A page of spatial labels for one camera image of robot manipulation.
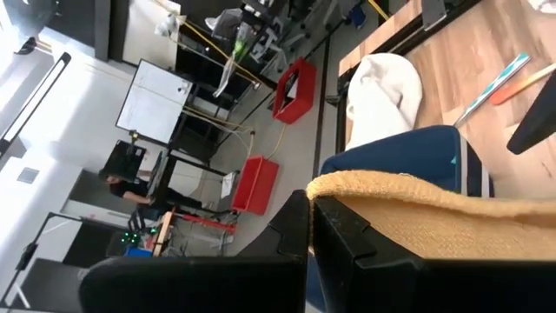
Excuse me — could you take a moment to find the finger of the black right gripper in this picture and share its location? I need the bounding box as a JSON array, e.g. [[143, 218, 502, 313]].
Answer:
[[506, 70, 556, 156]]

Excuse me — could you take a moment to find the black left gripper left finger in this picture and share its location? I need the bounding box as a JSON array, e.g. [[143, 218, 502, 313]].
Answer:
[[79, 189, 311, 313]]

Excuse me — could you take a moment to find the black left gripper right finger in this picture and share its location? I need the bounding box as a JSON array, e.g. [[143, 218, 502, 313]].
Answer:
[[312, 195, 556, 313]]

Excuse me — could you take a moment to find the yellow terry towel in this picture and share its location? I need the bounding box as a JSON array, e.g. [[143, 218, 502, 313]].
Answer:
[[305, 170, 556, 263]]

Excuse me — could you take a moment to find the navy white striped fabric bin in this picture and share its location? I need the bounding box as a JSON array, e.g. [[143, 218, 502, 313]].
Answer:
[[305, 124, 496, 312]]

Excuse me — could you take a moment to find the white terry towel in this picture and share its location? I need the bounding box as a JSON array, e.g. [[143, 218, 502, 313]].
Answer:
[[344, 52, 424, 151]]

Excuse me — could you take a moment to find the orange wooden stick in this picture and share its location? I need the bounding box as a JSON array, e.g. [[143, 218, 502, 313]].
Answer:
[[490, 62, 556, 107]]

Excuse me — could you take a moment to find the wooden workbench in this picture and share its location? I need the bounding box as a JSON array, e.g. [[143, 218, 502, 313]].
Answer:
[[151, 207, 175, 258]]

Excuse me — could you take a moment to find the red plastic crate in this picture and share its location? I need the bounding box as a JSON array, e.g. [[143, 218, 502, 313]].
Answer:
[[272, 57, 318, 125], [231, 156, 281, 216]]

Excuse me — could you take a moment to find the person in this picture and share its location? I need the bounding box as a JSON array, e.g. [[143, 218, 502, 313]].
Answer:
[[98, 170, 154, 207]]

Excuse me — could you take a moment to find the black monitor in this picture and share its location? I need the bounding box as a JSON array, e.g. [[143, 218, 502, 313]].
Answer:
[[101, 139, 148, 182]]

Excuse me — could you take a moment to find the whiteboard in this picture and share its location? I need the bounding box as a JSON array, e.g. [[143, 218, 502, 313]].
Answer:
[[114, 57, 195, 146]]

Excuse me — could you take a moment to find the white plastic bag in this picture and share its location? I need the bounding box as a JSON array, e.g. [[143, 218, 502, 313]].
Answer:
[[153, 1, 189, 42]]

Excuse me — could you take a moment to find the thin yellow floor cable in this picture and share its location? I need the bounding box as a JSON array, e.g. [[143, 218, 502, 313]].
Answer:
[[265, 124, 289, 162]]

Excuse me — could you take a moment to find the thick yellow cable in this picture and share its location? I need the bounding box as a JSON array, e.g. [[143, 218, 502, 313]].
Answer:
[[149, 0, 262, 89]]

